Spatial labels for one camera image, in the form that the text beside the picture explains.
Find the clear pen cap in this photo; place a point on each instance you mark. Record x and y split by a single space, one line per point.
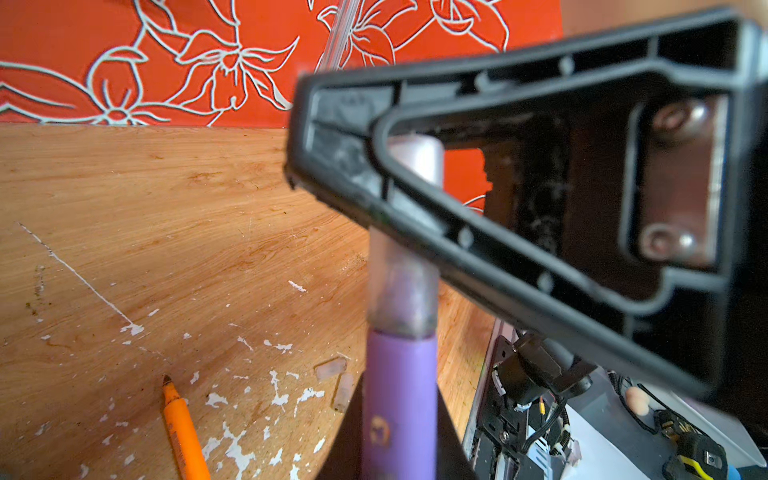
344 392
403 283
331 368

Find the aluminium frame rails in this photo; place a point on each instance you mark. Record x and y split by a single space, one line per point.
344 17

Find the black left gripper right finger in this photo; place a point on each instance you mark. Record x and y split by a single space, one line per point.
452 462

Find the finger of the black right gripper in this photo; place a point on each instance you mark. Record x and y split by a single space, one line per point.
607 191

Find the purple marker pen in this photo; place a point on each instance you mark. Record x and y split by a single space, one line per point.
400 408

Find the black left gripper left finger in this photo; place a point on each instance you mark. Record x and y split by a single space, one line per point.
343 461

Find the orange marker pen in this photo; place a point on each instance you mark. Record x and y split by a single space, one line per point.
185 444

